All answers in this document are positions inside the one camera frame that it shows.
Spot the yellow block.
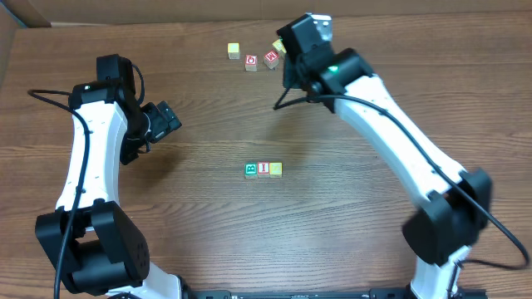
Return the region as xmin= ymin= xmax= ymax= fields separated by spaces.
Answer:
xmin=227 ymin=42 xmax=240 ymax=60
xmin=269 ymin=162 xmax=283 ymax=178
xmin=272 ymin=39 xmax=287 ymax=58

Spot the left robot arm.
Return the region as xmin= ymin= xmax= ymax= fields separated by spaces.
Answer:
xmin=35 ymin=54 xmax=188 ymax=299

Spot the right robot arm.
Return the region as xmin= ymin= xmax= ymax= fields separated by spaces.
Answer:
xmin=277 ymin=13 xmax=492 ymax=298

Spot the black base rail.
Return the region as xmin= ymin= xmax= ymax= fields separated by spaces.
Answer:
xmin=182 ymin=287 xmax=488 ymax=299

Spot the yellow block top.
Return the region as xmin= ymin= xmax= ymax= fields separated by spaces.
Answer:
xmin=272 ymin=39 xmax=287 ymax=58

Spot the red letter E block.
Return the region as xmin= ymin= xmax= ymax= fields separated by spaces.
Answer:
xmin=264 ymin=50 xmax=279 ymax=69

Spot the white red letter block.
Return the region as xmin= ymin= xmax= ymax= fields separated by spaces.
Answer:
xmin=257 ymin=162 xmax=270 ymax=178

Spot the cardboard box back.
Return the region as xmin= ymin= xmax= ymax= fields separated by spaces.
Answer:
xmin=1 ymin=0 xmax=531 ymax=27

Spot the red letter block left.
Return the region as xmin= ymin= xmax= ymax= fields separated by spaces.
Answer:
xmin=244 ymin=55 xmax=258 ymax=72

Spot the green letter B block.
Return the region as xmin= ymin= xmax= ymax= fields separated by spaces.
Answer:
xmin=244 ymin=163 xmax=258 ymax=179

